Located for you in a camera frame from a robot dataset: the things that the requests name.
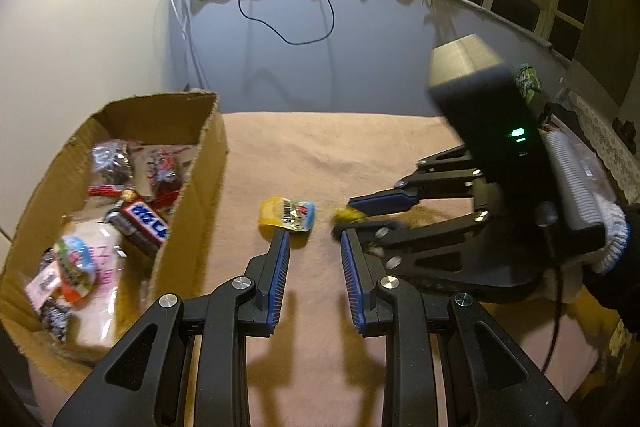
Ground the white cable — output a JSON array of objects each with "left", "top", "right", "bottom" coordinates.
[{"left": 150, "top": 0, "right": 222, "bottom": 93}]

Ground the pink printed plastic bag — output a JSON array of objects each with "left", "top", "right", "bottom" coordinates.
[{"left": 64, "top": 219, "right": 149, "bottom": 359}]

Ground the yellow green snack packet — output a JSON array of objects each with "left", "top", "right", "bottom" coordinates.
[{"left": 332, "top": 207, "right": 367, "bottom": 223}]

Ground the white knit gloved hand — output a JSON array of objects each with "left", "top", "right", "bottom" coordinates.
[{"left": 542, "top": 130, "right": 630, "bottom": 275}]

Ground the clear red-edged nut bag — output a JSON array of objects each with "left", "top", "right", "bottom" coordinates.
[{"left": 146, "top": 145, "right": 195, "bottom": 210}]

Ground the black cable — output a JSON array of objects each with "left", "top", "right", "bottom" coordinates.
[{"left": 236, "top": 0, "right": 338, "bottom": 47}]

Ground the pink small packet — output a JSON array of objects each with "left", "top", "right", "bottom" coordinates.
[{"left": 25, "top": 260, "right": 61, "bottom": 311}]

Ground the black snack packet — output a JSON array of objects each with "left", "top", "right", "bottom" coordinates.
[{"left": 39, "top": 297, "right": 72, "bottom": 345}]

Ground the yellow jelly cup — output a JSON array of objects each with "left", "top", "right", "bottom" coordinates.
[{"left": 258, "top": 197, "right": 316, "bottom": 233}]

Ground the brown cardboard box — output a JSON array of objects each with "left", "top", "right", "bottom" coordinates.
[{"left": 1, "top": 91, "right": 228, "bottom": 393}]

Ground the black camera box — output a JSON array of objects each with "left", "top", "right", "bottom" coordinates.
[{"left": 427, "top": 35, "right": 606, "bottom": 258}]

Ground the dark snickers bar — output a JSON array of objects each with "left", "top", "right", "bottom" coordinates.
[{"left": 104, "top": 199, "right": 169, "bottom": 258}]

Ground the large clear nut bag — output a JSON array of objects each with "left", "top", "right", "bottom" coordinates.
[{"left": 88, "top": 139, "right": 142, "bottom": 197}]

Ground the green white snack bag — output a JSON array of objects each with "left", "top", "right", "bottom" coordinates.
[{"left": 515, "top": 63, "right": 542, "bottom": 105}]

